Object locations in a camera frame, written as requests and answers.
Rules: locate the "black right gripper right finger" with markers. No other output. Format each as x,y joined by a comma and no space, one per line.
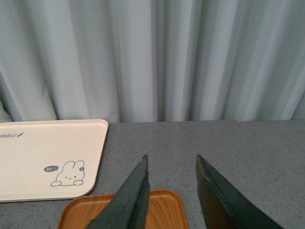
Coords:
225,207

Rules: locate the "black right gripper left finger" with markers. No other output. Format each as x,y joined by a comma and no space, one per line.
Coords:
129,207

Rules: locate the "wooden brown tray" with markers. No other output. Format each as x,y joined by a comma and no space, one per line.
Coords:
165,211

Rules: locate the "beige rabbit tray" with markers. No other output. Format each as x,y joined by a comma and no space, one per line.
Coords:
44,160

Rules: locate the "grey-white curtain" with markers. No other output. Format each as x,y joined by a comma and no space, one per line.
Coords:
152,60

